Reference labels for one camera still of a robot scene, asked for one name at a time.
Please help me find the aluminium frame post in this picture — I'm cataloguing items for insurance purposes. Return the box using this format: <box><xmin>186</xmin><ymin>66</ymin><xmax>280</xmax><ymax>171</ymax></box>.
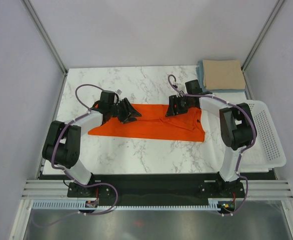
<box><xmin>21</xmin><ymin>0</ymin><xmax>68</xmax><ymax>76</ymax></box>
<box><xmin>241</xmin><ymin>0</ymin><xmax>286</xmax><ymax>73</ymax></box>

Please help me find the folded blue t shirt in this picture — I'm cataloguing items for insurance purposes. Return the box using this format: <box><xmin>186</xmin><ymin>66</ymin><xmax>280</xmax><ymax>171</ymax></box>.
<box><xmin>195</xmin><ymin>60</ymin><xmax>246</xmax><ymax>94</ymax></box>

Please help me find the white plastic basket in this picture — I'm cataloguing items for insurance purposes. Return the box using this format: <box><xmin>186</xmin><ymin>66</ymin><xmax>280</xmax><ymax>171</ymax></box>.
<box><xmin>239</xmin><ymin>100</ymin><xmax>287</xmax><ymax>172</ymax></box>

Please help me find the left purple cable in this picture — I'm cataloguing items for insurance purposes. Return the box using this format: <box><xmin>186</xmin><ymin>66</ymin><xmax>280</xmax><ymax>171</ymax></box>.
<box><xmin>50</xmin><ymin>84</ymin><xmax>120</xmax><ymax>201</ymax></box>

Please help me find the purple cable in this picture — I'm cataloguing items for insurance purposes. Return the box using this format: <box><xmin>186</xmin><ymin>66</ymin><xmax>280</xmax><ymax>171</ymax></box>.
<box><xmin>167</xmin><ymin>74</ymin><xmax>258</xmax><ymax>201</ymax></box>
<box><xmin>50</xmin><ymin>84</ymin><xmax>120</xmax><ymax>201</ymax></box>

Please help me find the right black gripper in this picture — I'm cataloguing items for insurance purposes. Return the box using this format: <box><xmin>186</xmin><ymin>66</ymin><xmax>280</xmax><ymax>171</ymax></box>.
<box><xmin>165</xmin><ymin>94</ymin><xmax>192</xmax><ymax>118</ymax></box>

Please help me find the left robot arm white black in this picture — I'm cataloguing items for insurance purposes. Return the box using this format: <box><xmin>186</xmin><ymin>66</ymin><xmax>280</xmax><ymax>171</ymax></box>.
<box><xmin>42</xmin><ymin>90</ymin><xmax>142</xmax><ymax>197</ymax></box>

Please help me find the folded beige t shirt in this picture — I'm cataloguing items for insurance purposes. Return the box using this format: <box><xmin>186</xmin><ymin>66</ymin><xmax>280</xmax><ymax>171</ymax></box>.
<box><xmin>202</xmin><ymin>59</ymin><xmax>246</xmax><ymax>90</ymax></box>

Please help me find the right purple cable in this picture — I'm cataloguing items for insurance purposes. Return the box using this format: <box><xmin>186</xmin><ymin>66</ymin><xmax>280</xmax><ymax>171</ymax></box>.
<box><xmin>167</xmin><ymin>74</ymin><xmax>258</xmax><ymax>201</ymax></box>

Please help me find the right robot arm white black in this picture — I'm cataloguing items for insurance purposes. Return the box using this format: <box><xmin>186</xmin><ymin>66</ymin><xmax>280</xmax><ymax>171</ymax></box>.
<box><xmin>166</xmin><ymin>74</ymin><xmax>257</xmax><ymax>197</ymax></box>

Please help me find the orange t shirt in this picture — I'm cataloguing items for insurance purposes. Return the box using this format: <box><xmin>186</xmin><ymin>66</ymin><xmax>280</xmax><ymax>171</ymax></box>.
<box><xmin>88</xmin><ymin>104</ymin><xmax>205</xmax><ymax>143</ymax></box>

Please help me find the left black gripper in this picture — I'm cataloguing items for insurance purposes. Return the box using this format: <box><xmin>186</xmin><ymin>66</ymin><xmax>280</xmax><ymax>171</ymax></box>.
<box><xmin>108</xmin><ymin>98</ymin><xmax>142</xmax><ymax>125</ymax></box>

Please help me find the left aluminium frame post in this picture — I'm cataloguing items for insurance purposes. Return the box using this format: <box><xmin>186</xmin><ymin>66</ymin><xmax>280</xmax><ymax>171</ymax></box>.
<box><xmin>21</xmin><ymin>0</ymin><xmax>68</xmax><ymax>76</ymax></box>

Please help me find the right aluminium frame post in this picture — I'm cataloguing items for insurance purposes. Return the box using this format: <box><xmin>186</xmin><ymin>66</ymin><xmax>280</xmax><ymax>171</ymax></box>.
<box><xmin>241</xmin><ymin>0</ymin><xmax>286</xmax><ymax>73</ymax></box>

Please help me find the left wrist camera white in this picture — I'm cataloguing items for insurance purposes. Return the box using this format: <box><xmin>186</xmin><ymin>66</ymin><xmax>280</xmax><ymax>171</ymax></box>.
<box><xmin>115</xmin><ymin>89</ymin><xmax>122</xmax><ymax>95</ymax></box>

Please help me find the white slotted cable duct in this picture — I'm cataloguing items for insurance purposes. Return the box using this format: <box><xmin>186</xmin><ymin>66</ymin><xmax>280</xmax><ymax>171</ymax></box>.
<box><xmin>32</xmin><ymin>199</ymin><xmax>236</xmax><ymax>211</ymax></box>

